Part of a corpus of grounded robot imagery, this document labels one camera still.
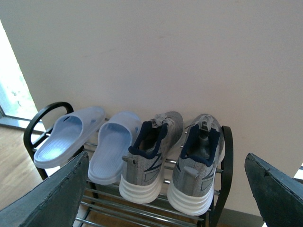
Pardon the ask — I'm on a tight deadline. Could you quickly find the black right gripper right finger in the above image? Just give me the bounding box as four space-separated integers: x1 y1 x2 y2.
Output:
244 153 303 227

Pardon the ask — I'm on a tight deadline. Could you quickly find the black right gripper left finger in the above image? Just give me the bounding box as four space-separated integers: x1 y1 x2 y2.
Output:
0 152 89 227

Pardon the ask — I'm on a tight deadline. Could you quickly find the light blue slide sandal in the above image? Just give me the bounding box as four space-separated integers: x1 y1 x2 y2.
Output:
88 111 142 185
34 106 106 169

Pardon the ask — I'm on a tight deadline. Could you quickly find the grey knit sneaker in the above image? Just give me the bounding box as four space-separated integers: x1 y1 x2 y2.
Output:
119 111 184 204
167 114 225 216

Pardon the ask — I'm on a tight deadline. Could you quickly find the black metal shoe rack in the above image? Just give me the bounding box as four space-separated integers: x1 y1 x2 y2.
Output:
23 102 233 227

